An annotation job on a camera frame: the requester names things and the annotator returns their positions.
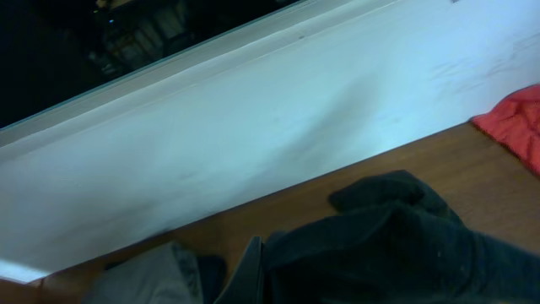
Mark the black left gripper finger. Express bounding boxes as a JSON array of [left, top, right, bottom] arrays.
[[214, 236, 264, 304]]

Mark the dark green t-shirt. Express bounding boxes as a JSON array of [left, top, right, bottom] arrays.
[[263, 171, 539, 303]]

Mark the navy blue folded garment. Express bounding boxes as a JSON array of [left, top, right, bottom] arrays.
[[197, 255, 227, 304]]

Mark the grey folded garment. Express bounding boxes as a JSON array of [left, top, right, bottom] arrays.
[[82, 242, 203, 304]]

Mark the red printed t-shirt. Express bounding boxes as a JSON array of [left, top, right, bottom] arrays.
[[471, 84, 539, 176]]

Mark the dark window with frame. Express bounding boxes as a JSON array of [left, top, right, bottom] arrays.
[[1, 1, 387, 148]]

